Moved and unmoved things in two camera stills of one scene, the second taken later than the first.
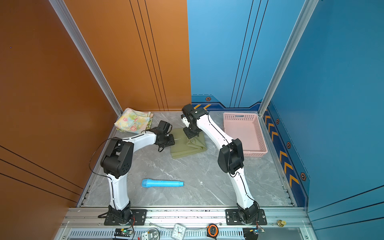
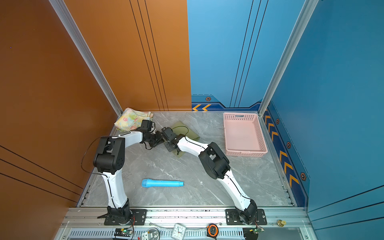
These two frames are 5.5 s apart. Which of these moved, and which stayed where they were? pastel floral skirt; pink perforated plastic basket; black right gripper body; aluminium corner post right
Moved: black right gripper body
Stayed: pink perforated plastic basket; pastel floral skirt; aluminium corner post right
